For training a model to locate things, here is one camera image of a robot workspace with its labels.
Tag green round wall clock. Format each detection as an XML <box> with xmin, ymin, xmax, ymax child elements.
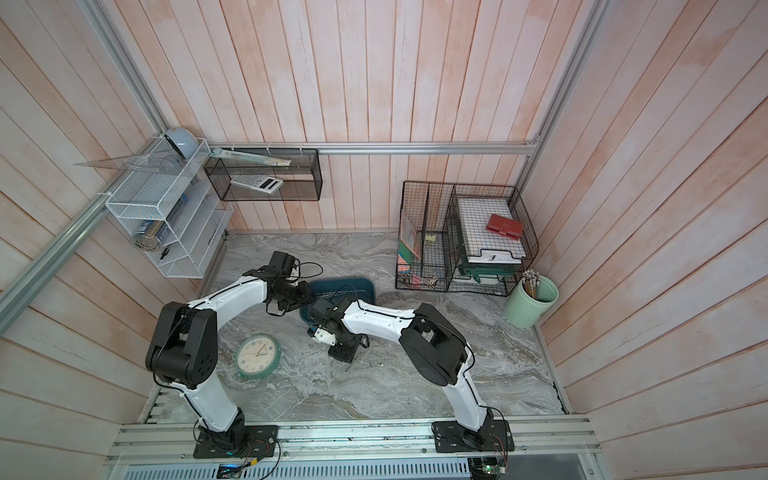
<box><xmin>234</xmin><ymin>334</ymin><xmax>282</xmax><ymax>380</ymax></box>

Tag clear triangle ruler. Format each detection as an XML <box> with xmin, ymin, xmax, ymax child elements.
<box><xmin>76</xmin><ymin>150</ymin><xmax>184</xmax><ymax>175</ymax></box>

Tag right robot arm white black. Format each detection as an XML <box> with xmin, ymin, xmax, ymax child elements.
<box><xmin>309</xmin><ymin>295</ymin><xmax>493</xmax><ymax>436</ymax></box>

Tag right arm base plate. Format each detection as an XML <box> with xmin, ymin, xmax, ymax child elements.
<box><xmin>431</xmin><ymin>419</ymin><xmax>515</xmax><ymax>453</ymax></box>

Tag white wire wall shelf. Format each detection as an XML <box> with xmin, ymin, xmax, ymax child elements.
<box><xmin>106</xmin><ymin>138</ymin><xmax>233</xmax><ymax>279</ymax></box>

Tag red wallet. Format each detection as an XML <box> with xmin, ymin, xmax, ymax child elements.
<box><xmin>486</xmin><ymin>214</ymin><xmax>524</xmax><ymax>240</ymax></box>

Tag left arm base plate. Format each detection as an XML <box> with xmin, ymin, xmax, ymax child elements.
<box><xmin>192</xmin><ymin>425</ymin><xmax>279</xmax><ymax>460</ymax></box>

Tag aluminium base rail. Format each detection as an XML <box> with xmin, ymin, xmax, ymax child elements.
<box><xmin>105</xmin><ymin>415</ymin><xmax>602</xmax><ymax>465</ymax></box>

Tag teal plastic storage box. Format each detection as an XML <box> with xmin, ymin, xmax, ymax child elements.
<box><xmin>300</xmin><ymin>277</ymin><xmax>376</xmax><ymax>334</ymax></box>

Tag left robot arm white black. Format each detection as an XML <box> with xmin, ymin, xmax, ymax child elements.
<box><xmin>145</xmin><ymin>251</ymin><xmax>312</xmax><ymax>454</ymax></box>

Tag black wire desk organizer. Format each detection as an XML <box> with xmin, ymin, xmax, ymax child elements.
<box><xmin>395</xmin><ymin>180</ymin><xmax>539</xmax><ymax>297</ymax></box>

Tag mint green pen cup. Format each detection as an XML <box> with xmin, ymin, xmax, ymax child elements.
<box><xmin>504</xmin><ymin>269</ymin><xmax>559</xmax><ymax>329</ymax></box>

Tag white calculator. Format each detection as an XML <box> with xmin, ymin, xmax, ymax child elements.
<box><xmin>231</xmin><ymin>174</ymin><xmax>284</xmax><ymax>195</ymax></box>

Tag black wire wall basket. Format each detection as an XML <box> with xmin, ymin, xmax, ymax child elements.
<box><xmin>204</xmin><ymin>147</ymin><xmax>323</xmax><ymax>202</ymax></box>

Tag blue grey round speaker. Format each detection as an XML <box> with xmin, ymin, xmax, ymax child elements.
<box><xmin>163</xmin><ymin>127</ymin><xmax>199</xmax><ymax>160</ymax></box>

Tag white paper stack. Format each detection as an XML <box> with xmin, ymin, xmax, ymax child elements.
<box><xmin>457</xmin><ymin>197</ymin><xmax>526</xmax><ymax>264</ymax></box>

